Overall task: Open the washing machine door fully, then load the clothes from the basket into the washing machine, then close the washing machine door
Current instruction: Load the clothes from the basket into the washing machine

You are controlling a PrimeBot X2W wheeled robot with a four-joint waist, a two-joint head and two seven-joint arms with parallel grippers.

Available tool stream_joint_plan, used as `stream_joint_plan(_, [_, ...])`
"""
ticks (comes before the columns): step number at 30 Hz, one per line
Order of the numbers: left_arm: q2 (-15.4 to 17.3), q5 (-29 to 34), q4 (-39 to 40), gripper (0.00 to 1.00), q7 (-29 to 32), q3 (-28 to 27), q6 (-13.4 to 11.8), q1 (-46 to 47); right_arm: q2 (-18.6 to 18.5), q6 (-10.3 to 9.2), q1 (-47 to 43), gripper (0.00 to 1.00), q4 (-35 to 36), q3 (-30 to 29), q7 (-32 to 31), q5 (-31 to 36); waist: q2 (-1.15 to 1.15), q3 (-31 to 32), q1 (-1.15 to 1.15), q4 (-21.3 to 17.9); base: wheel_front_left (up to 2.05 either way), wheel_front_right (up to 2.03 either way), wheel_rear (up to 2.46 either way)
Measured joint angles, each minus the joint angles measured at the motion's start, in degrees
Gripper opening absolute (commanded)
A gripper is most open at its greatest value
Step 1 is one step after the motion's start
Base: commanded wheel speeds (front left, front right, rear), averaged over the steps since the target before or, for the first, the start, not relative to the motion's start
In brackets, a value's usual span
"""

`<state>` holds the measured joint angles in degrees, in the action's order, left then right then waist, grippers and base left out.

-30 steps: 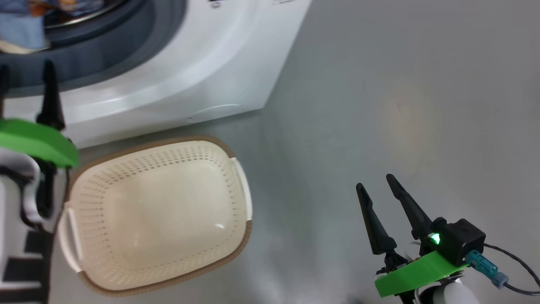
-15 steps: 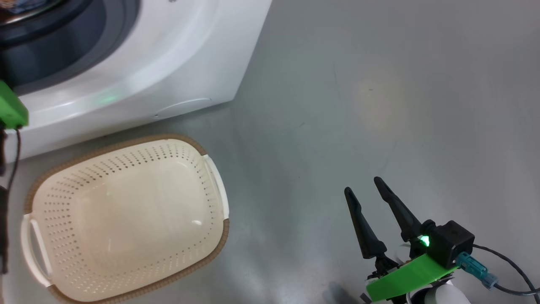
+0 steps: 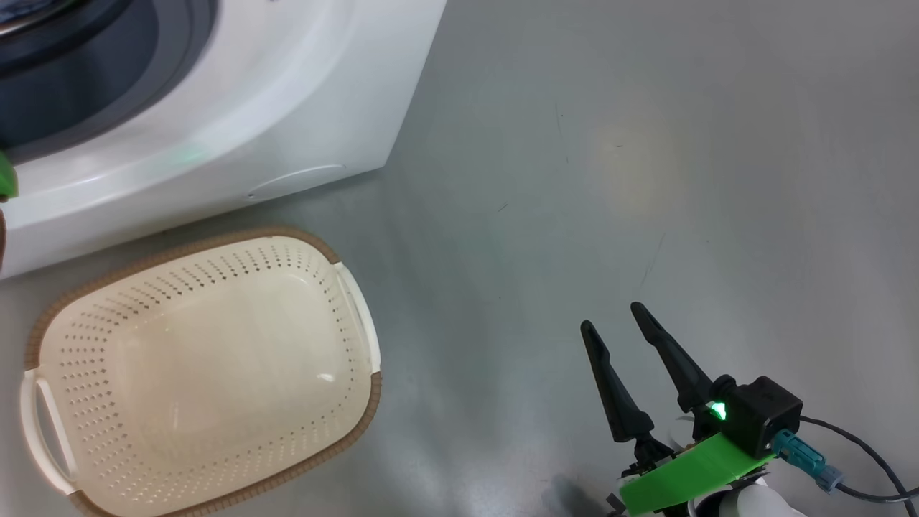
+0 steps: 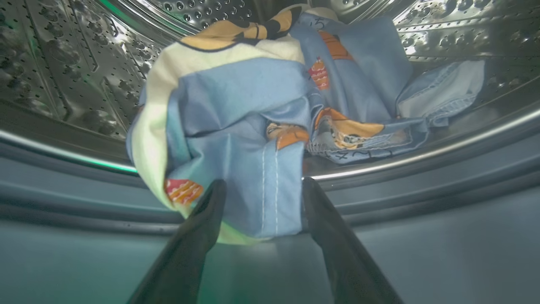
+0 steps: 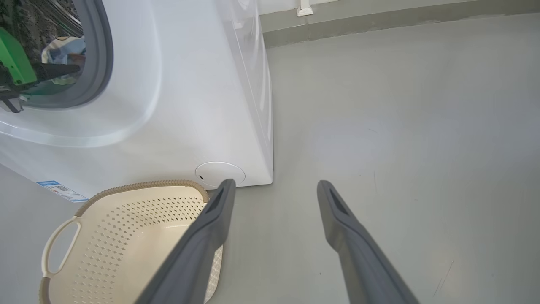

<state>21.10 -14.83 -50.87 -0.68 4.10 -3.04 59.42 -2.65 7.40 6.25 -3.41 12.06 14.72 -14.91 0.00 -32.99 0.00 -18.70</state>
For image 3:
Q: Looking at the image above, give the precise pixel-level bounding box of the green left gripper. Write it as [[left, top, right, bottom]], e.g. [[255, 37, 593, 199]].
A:
[[0, 149, 19, 202]]

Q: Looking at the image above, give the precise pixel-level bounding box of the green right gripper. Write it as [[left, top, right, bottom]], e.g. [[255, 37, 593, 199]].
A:
[[579, 302, 778, 517]]

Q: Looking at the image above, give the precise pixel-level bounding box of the white front-load washing machine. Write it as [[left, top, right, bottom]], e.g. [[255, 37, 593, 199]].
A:
[[0, 0, 449, 280]]

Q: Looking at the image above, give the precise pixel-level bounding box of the cream perforated laundry basket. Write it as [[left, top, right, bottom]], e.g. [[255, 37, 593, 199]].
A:
[[19, 227, 383, 517]]

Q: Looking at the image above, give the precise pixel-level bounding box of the round filter cover panel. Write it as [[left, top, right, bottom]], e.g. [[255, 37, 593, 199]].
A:
[[247, 164, 347, 201]]

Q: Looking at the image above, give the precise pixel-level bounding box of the teal cable connector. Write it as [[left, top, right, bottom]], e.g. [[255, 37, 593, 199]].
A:
[[771, 429, 846, 494]]

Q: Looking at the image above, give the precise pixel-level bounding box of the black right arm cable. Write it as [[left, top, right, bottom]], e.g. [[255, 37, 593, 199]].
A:
[[798, 414, 919, 504]]

